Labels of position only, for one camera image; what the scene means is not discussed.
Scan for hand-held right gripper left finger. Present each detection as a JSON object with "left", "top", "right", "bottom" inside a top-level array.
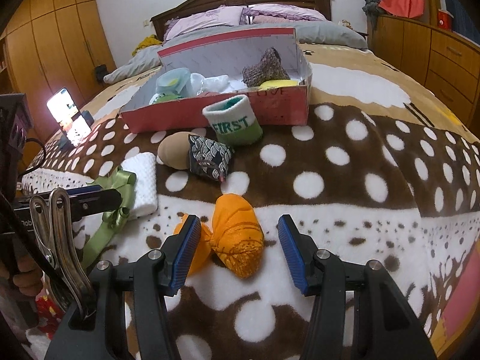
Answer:
[{"left": 45, "top": 214, "right": 202, "bottom": 360}]

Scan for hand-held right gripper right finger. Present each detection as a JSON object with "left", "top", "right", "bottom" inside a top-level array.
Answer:
[{"left": 277, "top": 214, "right": 437, "bottom": 360}]

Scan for green ribbon bow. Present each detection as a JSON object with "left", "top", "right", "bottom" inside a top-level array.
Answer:
[{"left": 80, "top": 169, "right": 137, "bottom": 271}]

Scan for orange cloth pouch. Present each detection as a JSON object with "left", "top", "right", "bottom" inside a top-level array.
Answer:
[{"left": 173, "top": 194, "right": 265, "bottom": 279}]

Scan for blue face mask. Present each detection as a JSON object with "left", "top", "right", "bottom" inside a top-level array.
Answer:
[{"left": 155, "top": 67, "right": 190, "bottom": 96}]

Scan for green white wristband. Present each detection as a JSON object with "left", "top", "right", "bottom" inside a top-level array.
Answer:
[{"left": 202, "top": 95, "right": 264, "bottom": 146}]

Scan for clear plastic bag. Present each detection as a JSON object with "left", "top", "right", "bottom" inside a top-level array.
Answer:
[{"left": 189, "top": 73, "right": 211, "bottom": 92}]

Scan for red cardboard box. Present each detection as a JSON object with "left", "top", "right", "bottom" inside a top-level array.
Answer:
[{"left": 119, "top": 27, "right": 313, "bottom": 134}]

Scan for yellow sponge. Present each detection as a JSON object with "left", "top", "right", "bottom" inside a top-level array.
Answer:
[{"left": 262, "top": 78, "right": 299, "bottom": 88}]

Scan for brown knitted sock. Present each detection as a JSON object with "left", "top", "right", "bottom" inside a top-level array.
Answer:
[{"left": 242, "top": 47, "right": 291, "bottom": 87}]

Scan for person's left hand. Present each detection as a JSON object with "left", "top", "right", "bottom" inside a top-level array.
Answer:
[{"left": 0, "top": 257, "right": 45, "bottom": 302}]

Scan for white knitted cloth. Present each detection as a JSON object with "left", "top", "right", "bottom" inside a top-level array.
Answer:
[{"left": 122, "top": 152, "right": 158, "bottom": 218}]

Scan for smartphone with lit screen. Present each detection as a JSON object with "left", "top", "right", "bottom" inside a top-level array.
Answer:
[{"left": 47, "top": 87, "right": 92, "bottom": 147}]

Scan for phone stand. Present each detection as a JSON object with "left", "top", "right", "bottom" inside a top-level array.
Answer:
[{"left": 56, "top": 110, "right": 94, "bottom": 149}]

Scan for beige oval pad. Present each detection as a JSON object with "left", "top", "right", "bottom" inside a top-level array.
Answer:
[{"left": 157, "top": 131, "right": 192, "bottom": 169}]

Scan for dark wave pattern pouch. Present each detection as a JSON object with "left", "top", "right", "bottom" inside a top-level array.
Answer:
[{"left": 187, "top": 135, "right": 235, "bottom": 184}]

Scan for wooden wardrobe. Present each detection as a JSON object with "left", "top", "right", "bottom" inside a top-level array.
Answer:
[{"left": 0, "top": 0, "right": 117, "bottom": 166}]

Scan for red printed cloth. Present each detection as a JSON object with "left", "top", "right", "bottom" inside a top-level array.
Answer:
[{"left": 35, "top": 294, "right": 64, "bottom": 342}]

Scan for yellow cloth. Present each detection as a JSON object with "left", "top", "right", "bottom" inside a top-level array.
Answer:
[{"left": 131, "top": 34, "right": 164, "bottom": 56}]

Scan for grey duvet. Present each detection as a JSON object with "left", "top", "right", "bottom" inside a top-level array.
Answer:
[{"left": 103, "top": 19, "right": 369, "bottom": 85}]

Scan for lilac pillow with dark trim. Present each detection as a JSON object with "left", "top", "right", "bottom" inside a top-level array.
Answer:
[{"left": 244, "top": 3, "right": 327, "bottom": 25}]

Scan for wooden drawer cabinet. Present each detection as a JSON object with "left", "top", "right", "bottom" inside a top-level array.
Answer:
[{"left": 367, "top": 13, "right": 480, "bottom": 128}]

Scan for dark hanging clothes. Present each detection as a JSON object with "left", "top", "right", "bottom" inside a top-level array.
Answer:
[{"left": 362, "top": 0, "right": 383, "bottom": 31}]

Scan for red container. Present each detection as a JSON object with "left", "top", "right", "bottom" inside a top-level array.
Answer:
[{"left": 436, "top": 9, "right": 452, "bottom": 31}]

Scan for window with blue pane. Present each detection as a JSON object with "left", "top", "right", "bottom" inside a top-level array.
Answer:
[{"left": 435, "top": 0, "right": 480, "bottom": 46}]

